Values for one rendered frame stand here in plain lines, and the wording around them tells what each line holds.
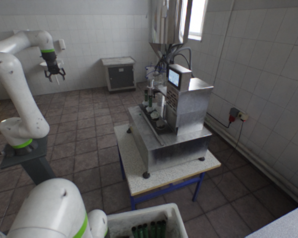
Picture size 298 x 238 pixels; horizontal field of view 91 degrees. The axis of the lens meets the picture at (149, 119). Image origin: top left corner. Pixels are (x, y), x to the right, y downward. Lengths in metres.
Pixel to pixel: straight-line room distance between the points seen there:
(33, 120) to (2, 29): 3.86
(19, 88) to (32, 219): 0.78
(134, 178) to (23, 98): 0.84
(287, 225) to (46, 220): 1.18
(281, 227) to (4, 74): 1.67
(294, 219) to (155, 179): 0.83
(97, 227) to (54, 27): 4.28
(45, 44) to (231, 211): 2.28
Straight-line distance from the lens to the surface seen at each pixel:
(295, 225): 1.30
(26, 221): 0.41
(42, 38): 1.37
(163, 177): 1.16
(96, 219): 0.84
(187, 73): 0.86
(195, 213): 1.92
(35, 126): 1.14
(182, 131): 1.06
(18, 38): 1.39
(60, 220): 0.41
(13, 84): 1.05
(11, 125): 1.24
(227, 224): 1.98
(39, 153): 1.32
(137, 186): 1.12
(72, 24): 4.53
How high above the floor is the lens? 1.70
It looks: 34 degrees down
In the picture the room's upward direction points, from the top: straight up
